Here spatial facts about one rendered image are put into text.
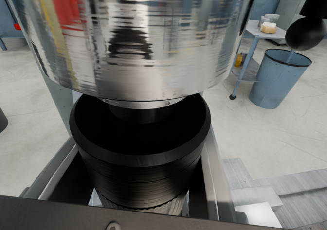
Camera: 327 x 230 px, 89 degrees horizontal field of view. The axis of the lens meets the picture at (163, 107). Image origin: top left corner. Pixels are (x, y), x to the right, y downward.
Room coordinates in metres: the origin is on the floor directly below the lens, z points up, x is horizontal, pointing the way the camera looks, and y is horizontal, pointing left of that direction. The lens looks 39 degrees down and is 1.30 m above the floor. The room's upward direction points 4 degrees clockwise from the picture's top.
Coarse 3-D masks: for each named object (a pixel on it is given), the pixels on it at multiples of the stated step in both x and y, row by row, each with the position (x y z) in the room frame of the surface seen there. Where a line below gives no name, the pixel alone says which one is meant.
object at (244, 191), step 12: (228, 168) 0.20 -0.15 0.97; (240, 168) 0.21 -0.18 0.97; (228, 180) 0.18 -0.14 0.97; (240, 180) 0.18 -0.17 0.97; (252, 180) 0.18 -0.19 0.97; (240, 192) 0.13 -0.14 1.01; (252, 192) 0.14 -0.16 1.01; (264, 192) 0.14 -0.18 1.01; (240, 204) 0.11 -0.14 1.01; (276, 204) 0.12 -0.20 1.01
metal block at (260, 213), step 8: (240, 208) 0.10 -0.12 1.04; (248, 208) 0.10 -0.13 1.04; (256, 208) 0.10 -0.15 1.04; (264, 208) 0.10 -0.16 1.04; (248, 216) 0.09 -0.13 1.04; (256, 216) 0.09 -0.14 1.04; (264, 216) 0.09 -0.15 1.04; (272, 216) 0.09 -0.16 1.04; (256, 224) 0.08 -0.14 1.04; (264, 224) 0.08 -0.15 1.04; (272, 224) 0.08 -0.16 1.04
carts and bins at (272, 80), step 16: (272, 16) 2.32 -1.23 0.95; (256, 32) 2.00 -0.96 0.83; (272, 32) 2.01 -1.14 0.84; (240, 64) 2.32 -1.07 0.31; (256, 64) 2.37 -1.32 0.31; (272, 64) 1.78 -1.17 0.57; (288, 64) 1.69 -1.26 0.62; (304, 64) 1.88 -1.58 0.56; (240, 80) 1.85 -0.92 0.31; (256, 80) 1.87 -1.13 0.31; (272, 80) 1.73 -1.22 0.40; (288, 80) 1.68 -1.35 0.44; (256, 96) 1.81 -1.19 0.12; (272, 96) 1.71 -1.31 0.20; (0, 112) 1.12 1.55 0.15; (0, 128) 1.03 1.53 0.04
